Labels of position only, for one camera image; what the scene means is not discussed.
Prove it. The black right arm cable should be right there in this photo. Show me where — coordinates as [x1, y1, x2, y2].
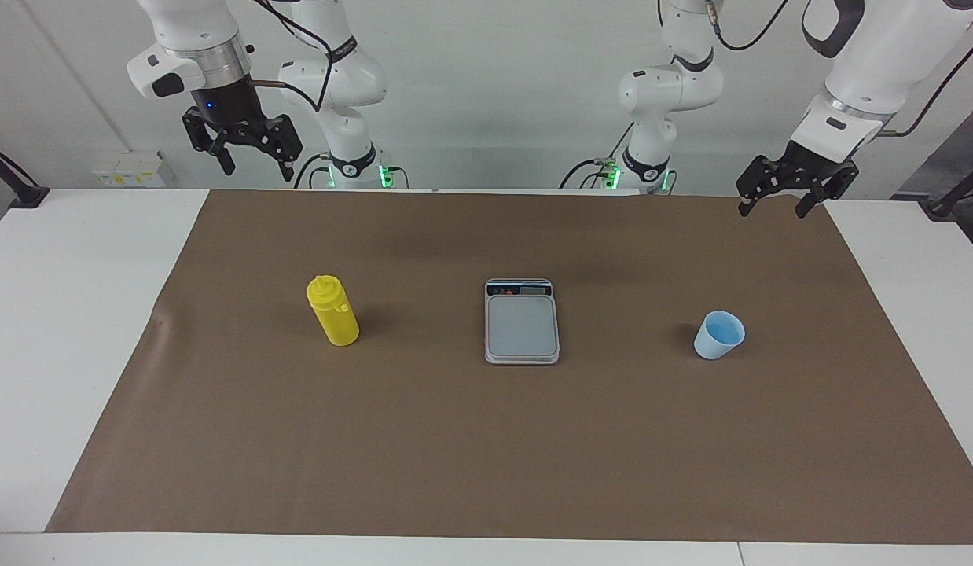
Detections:
[247, 0, 334, 112]

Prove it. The white wall socket box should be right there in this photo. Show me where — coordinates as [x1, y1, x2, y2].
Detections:
[92, 151, 167, 188]

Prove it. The silver digital kitchen scale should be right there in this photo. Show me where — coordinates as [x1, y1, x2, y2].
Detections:
[484, 277, 561, 366]

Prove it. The brown table mat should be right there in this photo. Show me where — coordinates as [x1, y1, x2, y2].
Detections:
[45, 189, 973, 545]

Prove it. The black clamp stand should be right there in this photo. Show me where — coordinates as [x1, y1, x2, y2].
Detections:
[919, 157, 973, 221]
[0, 140, 51, 209]

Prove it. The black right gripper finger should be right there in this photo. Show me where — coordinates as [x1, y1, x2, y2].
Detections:
[251, 115, 304, 183]
[182, 106, 238, 177]

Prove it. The black base cable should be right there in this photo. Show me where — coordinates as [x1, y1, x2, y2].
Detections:
[560, 122, 637, 189]
[294, 153, 334, 189]

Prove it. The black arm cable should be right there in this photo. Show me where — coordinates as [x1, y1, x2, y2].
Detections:
[707, 0, 973, 138]
[247, 0, 334, 112]

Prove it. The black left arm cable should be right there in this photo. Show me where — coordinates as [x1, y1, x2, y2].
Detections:
[707, 0, 973, 138]

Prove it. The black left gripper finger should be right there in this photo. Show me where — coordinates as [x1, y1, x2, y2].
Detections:
[736, 155, 794, 218]
[795, 167, 859, 220]

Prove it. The light blue paper cup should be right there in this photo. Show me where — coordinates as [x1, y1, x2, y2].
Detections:
[693, 310, 746, 361]

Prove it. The yellow squeeze bottle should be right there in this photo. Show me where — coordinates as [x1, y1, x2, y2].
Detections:
[306, 274, 360, 347]

